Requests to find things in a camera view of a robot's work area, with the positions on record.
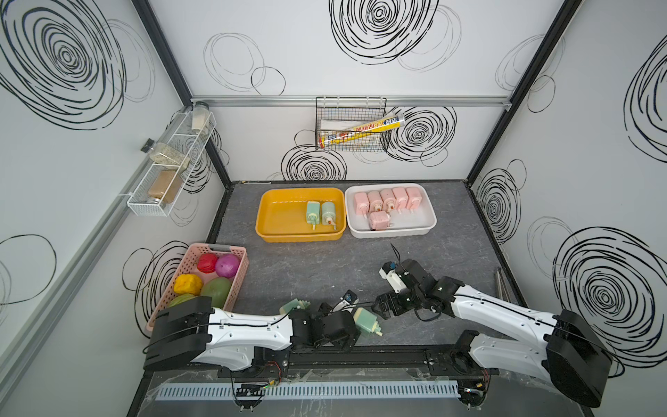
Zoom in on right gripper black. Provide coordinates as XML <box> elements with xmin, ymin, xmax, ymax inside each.
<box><xmin>367</xmin><ymin>287</ymin><xmax>422</xmax><ymax>319</ymax></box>

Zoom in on pink sharpener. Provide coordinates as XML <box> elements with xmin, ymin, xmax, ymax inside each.
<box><xmin>406</xmin><ymin>187</ymin><xmax>423</xmax><ymax>211</ymax></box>
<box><xmin>354</xmin><ymin>192</ymin><xmax>370</xmax><ymax>216</ymax></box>
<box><xmin>368</xmin><ymin>211</ymin><xmax>393</xmax><ymax>231</ymax></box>
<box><xmin>392</xmin><ymin>187</ymin><xmax>408</xmax><ymax>213</ymax></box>
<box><xmin>380</xmin><ymin>189</ymin><xmax>396</xmax><ymax>213</ymax></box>
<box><xmin>368</xmin><ymin>191</ymin><xmax>384</xmax><ymax>213</ymax></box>

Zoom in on white plastic tray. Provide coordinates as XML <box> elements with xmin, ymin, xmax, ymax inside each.
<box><xmin>345</xmin><ymin>183</ymin><xmax>437</xmax><ymax>239</ymax></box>

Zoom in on yellow plastic tray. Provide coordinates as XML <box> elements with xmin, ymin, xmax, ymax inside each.
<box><xmin>255</xmin><ymin>188</ymin><xmax>347</xmax><ymax>243</ymax></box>

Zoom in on green sharpener round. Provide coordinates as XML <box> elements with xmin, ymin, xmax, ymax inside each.
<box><xmin>321</xmin><ymin>202</ymin><xmax>337</xmax><ymax>230</ymax></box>

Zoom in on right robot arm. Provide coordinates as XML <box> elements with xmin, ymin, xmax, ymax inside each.
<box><xmin>373</xmin><ymin>259</ymin><xmax>613</xmax><ymax>408</ymax></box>

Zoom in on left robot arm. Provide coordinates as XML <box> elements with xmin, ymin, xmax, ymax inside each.
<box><xmin>143</xmin><ymin>296</ymin><xmax>361</xmax><ymax>372</ymax></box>

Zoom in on yellow toothpaste box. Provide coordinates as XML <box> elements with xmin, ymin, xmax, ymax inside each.
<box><xmin>316</xmin><ymin>113</ymin><xmax>405</xmax><ymax>149</ymax></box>

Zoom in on metal tongs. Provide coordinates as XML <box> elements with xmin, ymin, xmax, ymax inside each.
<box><xmin>494</xmin><ymin>267</ymin><xmax>511</xmax><ymax>302</ymax></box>

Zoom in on purple toy fruit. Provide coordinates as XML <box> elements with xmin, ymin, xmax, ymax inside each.
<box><xmin>215</xmin><ymin>254</ymin><xmax>241</xmax><ymax>279</ymax></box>

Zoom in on red toy fruit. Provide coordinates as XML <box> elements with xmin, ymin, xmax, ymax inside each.
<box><xmin>197</xmin><ymin>253</ymin><xmax>218</xmax><ymax>274</ymax></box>

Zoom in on green toy cabbage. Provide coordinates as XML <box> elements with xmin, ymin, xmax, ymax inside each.
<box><xmin>168</xmin><ymin>293</ymin><xmax>197</xmax><ymax>308</ymax></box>

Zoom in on yellow toy pepper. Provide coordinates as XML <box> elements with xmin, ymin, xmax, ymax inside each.
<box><xmin>173</xmin><ymin>274</ymin><xmax>203</xmax><ymax>296</ymax></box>

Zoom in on pink plastic basket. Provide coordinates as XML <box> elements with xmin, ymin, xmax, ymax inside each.
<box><xmin>145</xmin><ymin>243</ymin><xmax>249</xmax><ymax>334</ymax></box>

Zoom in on clear bottle on shelf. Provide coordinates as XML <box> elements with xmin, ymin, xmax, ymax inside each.
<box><xmin>141</xmin><ymin>139</ymin><xmax>190</xmax><ymax>171</ymax></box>

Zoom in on glass jar on shelf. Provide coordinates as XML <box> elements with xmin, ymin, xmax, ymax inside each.
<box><xmin>191</xmin><ymin>102</ymin><xmax>210</xmax><ymax>133</ymax></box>

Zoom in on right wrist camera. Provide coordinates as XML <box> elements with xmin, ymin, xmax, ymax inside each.
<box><xmin>379</xmin><ymin>262</ymin><xmax>407</xmax><ymax>294</ymax></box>

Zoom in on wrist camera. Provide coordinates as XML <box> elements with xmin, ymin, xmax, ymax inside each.
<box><xmin>379</xmin><ymin>262</ymin><xmax>407</xmax><ymax>294</ymax></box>
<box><xmin>333</xmin><ymin>290</ymin><xmax>359</xmax><ymax>312</ymax></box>

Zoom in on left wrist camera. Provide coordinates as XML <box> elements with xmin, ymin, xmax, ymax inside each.
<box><xmin>333</xmin><ymin>290</ymin><xmax>359</xmax><ymax>312</ymax></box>

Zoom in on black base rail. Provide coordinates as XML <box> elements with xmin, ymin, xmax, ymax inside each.
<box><xmin>218</xmin><ymin>343</ymin><xmax>548</xmax><ymax>377</ymax></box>

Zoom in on white slotted cable duct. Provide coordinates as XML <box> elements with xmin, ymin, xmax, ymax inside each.
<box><xmin>155</xmin><ymin>381</ymin><xmax>460</xmax><ymax>401</ymax></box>

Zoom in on black wire wall basket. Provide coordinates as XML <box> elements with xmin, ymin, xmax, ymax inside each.
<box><xmin>314</xmin><ymin>96</ymin><xmax>388</xmax><ymax>153</ymax></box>

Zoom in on white wire wall shelf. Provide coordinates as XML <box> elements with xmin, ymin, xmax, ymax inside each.
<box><xmin>127</xmin><ymin>107</ymin><xmax>216</xmax><ymax>217</ymax></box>

